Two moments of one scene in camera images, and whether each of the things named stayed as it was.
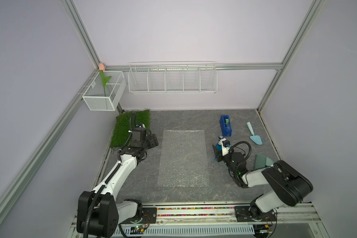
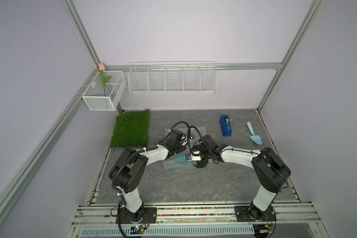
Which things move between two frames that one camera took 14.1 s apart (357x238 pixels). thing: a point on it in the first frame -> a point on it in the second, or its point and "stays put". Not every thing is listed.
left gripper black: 152,141 -> 180,149
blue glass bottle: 218,146 -> 181,158
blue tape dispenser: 225,126 stays put
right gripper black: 216,155 -> 200,163
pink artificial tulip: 101,68 stays put
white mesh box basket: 94,97 stays put
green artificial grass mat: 125,122 stays put
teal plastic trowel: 256,139 stays put
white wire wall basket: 172,77 stays put
